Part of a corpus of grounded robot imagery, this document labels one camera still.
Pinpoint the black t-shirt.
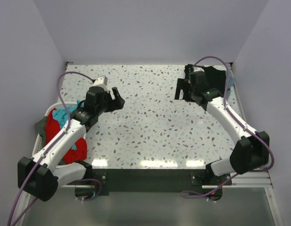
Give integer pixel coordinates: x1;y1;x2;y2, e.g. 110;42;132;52
184;64;226;102

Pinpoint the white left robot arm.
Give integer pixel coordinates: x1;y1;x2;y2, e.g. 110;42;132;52
17;76;125;202

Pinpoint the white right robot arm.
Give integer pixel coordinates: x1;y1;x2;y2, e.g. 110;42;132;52
175;71;274;184

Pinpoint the folded grey-blue t-shirt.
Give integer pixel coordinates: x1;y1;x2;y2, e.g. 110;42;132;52
224;70;236;100

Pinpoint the turquoise t-shirt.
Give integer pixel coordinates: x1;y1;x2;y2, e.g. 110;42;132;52
51;102;86;153

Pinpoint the red t-shirt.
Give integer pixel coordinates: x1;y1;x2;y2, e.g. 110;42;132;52
45;108;88;165

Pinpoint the dark grey t-shirt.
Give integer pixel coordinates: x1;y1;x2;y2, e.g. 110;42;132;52
34;116;48;138

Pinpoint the white laundry basket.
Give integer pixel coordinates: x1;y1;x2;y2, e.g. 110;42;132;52
33;103;64;165

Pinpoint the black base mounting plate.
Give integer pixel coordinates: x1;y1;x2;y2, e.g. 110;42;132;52
73;169;230;196

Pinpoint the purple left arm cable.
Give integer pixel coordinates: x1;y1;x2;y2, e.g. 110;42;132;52
6;72;103;224

